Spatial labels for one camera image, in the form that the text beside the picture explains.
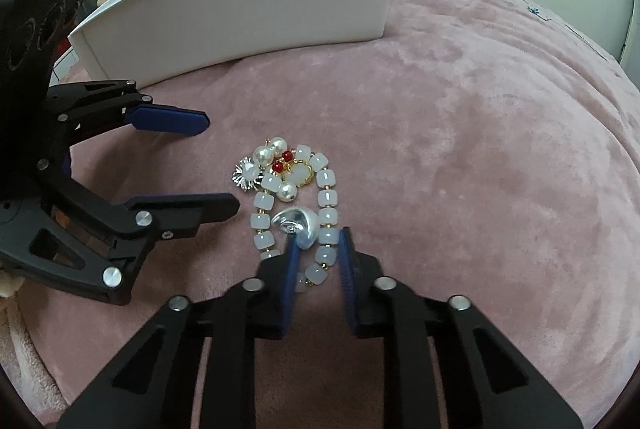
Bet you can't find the pink fuzzy bed blanket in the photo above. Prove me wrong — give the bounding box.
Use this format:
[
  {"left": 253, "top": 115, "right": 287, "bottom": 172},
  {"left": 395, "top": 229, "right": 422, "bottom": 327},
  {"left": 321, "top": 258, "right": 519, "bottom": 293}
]
[{"left": 17, "top": 0, "right": 639, "bottom": 428}]

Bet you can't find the thin silver chain necklace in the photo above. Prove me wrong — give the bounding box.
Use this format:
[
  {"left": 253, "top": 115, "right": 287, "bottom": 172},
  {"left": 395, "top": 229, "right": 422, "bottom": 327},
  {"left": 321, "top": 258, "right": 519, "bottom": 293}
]
[{"left": 491, "top": 0, "right": 609, "bottom": 60}]

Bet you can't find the silver flower brooch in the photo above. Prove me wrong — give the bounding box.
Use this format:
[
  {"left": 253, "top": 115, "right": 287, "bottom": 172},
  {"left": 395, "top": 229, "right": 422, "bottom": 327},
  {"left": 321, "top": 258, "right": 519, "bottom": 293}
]
[{"left": 231, "top": 157, "right": 264, "bottom": 192}]

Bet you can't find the white square bead bracelet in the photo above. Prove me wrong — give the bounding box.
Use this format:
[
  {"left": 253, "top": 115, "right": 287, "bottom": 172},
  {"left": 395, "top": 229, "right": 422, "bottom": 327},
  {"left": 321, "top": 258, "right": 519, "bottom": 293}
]
[{"left": 249, "top": 143, "right": 343, "bottom": 294}]

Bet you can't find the silver pearl shell earring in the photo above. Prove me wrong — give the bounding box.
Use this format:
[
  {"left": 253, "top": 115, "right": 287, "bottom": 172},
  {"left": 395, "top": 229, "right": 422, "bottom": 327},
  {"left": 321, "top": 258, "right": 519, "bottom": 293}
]
[{"left": 271, "top": 207, "right": 320, "bottom": 250}]

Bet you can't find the white plastic storage box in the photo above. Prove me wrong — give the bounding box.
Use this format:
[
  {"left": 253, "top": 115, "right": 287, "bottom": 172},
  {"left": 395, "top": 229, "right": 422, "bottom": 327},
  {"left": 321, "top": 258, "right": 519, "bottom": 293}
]
[{"left": 68, "top": 0, "right": 390, "bottom": 88}]

